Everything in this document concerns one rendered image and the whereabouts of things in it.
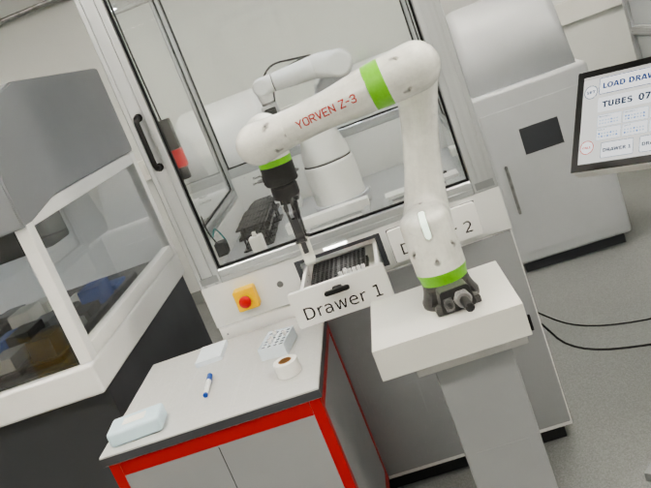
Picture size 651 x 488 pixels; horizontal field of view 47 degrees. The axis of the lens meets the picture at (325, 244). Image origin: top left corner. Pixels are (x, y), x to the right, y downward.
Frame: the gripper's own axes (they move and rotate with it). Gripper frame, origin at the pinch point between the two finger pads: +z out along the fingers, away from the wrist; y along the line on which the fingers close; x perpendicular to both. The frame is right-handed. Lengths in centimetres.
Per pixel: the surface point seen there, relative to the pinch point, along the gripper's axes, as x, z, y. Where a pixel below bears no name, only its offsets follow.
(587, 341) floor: 90, 104, -90
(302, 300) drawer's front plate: -6.0, 13.7, 0.0
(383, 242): 20.7, 14.6, -30.6
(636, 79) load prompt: 101, -15, -10
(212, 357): -41, 28, -13
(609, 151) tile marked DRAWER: 88, 1, -4
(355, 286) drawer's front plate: 9.5, 14.1, 0.6
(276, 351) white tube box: -18.4, 26.3, 0.5
